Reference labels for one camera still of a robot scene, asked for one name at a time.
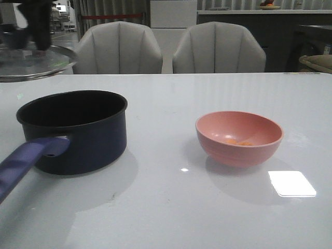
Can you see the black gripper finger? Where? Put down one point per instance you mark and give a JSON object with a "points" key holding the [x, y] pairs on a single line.
{"points": [[37, 15]]}

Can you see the glass lid with blue knob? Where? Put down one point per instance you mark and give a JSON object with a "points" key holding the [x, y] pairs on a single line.
{"points": [[22, 61]]}

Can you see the pink bowl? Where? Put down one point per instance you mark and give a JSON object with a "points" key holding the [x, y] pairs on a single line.
{"points": [[215, 128]]}

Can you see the orange ham pieces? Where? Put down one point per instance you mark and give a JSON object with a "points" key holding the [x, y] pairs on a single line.
{"points": [[235, 142]]}

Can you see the grey curtain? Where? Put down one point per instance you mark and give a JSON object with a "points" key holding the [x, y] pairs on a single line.
{"points": [[115, 7]]}

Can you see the left beige upholstered chair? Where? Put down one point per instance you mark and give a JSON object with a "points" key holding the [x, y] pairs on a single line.
{"points": [[118, 48]]}

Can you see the beige upholstered chair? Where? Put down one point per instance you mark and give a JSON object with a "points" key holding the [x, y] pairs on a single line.
{"points": [[218, 47], [118, 48]]}

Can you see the red barrier belt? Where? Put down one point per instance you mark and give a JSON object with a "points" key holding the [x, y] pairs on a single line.
{"points": [[120, 16]]}

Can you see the dark blue saucepan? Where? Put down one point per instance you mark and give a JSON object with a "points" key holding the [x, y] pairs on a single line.
{"points": [[67, 133]]}

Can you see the white refrigerator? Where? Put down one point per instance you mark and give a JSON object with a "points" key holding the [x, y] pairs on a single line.
{"points": [[173, 14]]}

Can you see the right beige upholstered chair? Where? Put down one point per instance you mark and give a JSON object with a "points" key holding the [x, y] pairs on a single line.
{"points": [[218, 47]]}

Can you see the fruit plate on counter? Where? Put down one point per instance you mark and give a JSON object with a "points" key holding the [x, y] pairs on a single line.
{"points": [[268, 5]]}

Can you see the dark kitchen counter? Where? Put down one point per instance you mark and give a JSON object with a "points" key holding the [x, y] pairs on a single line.
{"points": [[273, 29]]}

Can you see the beige cushion at right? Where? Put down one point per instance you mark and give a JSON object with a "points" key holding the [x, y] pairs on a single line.
{"points": [[317, 63]]}

